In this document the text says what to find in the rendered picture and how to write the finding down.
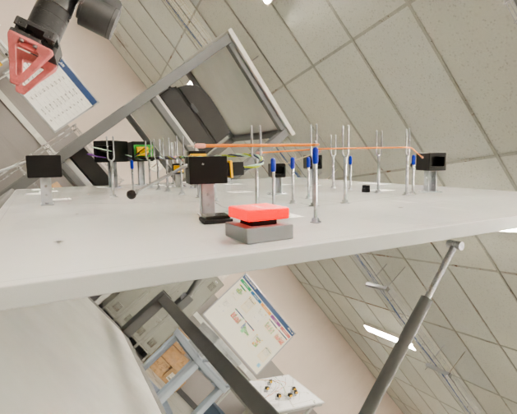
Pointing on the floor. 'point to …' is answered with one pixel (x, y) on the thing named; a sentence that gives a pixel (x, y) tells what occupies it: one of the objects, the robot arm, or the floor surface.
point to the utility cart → (186, 374)
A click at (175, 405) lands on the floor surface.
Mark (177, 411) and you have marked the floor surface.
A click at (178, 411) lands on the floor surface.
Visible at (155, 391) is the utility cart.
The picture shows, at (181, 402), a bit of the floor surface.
